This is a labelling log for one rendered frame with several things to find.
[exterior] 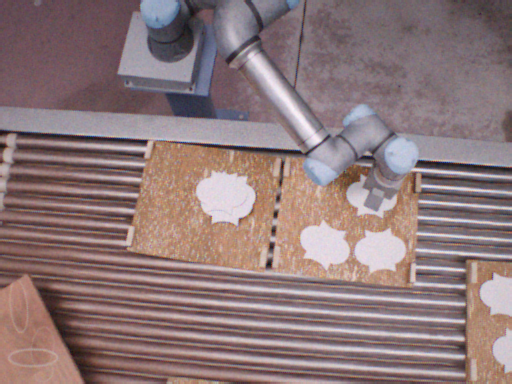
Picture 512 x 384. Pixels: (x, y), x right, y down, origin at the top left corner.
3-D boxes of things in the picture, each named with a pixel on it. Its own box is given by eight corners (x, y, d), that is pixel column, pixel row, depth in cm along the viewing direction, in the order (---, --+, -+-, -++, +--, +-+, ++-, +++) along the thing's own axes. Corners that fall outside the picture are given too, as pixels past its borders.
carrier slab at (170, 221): (151, 141, 164) (150, 139, 163) (282, 159, 162) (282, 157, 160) (127, 251, 155) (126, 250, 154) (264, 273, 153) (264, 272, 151)
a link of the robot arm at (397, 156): (402, 126, 119) (428, 153, 117) (391, 142, 129) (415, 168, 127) (377, 147, 117) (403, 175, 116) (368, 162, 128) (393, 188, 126)
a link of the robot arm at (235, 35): (190, 11, 112) (330, 188, 116) (230, -17, 114) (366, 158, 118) (187, 29, 124) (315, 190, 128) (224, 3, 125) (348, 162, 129)
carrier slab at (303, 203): (285, 157, 162) (285, 156, 160) (418, 173, 160) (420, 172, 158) (271, 272, 153) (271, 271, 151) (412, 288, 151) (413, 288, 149)
